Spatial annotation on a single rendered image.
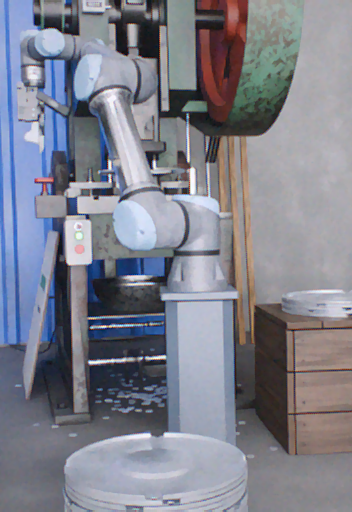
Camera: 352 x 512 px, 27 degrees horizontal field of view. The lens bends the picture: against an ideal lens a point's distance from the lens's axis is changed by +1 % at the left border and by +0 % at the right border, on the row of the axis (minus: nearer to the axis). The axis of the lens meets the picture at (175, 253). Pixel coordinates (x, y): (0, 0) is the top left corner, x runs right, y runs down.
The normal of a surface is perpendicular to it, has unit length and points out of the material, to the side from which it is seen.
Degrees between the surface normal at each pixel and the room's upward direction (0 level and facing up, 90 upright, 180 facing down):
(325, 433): 90
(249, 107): 146
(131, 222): 97
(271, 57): 121
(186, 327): 90
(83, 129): 90
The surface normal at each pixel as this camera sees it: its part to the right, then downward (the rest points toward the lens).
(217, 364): 0.04, 0.05
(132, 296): -0.11, 0.32
